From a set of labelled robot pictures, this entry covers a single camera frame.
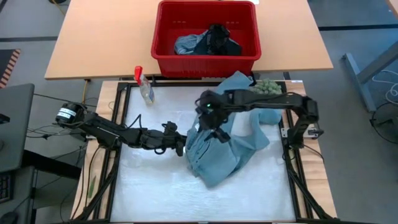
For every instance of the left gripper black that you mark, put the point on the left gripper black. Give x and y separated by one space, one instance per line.
161 138

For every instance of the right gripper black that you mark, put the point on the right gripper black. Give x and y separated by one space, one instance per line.
211 109

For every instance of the light blue jeans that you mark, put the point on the light blue jeans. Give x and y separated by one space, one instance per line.
217 161

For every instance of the dark blue jeans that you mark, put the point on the dark blue jeans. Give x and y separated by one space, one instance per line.
231 49

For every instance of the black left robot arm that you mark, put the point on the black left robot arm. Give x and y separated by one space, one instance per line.
105 130

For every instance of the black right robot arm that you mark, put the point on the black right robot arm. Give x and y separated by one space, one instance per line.
273 99

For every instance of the red plastic bin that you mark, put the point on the red plastic bin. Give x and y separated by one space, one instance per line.
205 67

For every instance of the clear spray bottle red trigger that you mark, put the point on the clear spray bottle red trigger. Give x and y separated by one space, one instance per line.
146 90

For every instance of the blue striped shirt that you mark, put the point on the blue striped shirt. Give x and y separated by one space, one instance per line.
186 43

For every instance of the green plastic strip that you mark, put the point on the green plastic strip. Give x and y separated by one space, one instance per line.
92 186

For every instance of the large light wooden table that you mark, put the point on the large light wooden table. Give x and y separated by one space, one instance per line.
109 37

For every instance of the black desk crossbar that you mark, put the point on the black desk crossbar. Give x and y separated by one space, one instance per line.
53 163

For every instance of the white paper slip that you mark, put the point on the white paper slip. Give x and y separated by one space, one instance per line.
253 1

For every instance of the grey metal table leg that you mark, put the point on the grey metal table leg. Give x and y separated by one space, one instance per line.
367 71

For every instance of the grey desk top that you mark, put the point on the grey desk top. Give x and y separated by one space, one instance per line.
15 124

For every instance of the black round stand base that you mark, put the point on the black round stand base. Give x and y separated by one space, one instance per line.
388 124

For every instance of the black computer mouse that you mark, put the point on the black computer mouse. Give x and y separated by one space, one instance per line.
7 217

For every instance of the black orange striped mat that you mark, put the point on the black orange striped mat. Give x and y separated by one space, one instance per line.
7 67

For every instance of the black aluminium frame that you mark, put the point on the black aluminium frame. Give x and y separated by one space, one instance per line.
168 83

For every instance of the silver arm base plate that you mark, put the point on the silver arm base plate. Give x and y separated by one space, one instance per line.
312 132

